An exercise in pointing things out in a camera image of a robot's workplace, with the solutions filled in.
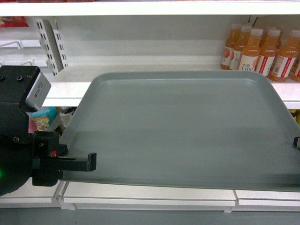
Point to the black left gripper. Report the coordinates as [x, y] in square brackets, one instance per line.
[40, 158]

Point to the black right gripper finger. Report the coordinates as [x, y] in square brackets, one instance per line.
[296, 143]

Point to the grey silver serving tray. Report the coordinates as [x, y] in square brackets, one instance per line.
[196, 129]

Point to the colourful cartoon snack pack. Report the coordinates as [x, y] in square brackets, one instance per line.
[42, 119]

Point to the orange juice bottle front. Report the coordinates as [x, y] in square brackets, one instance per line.
[251, 51]

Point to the white metal shelf unit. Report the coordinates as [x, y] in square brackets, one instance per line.
[102, 36]

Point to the white slotted shelf upright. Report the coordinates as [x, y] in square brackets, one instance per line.
[53, 45]

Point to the orange juice bottle middle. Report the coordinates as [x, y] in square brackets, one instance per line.
[239, 45]

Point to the orange juice bottle back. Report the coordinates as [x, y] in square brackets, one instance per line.
[229, 45]

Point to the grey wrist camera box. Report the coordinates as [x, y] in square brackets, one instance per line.
[24, 86]

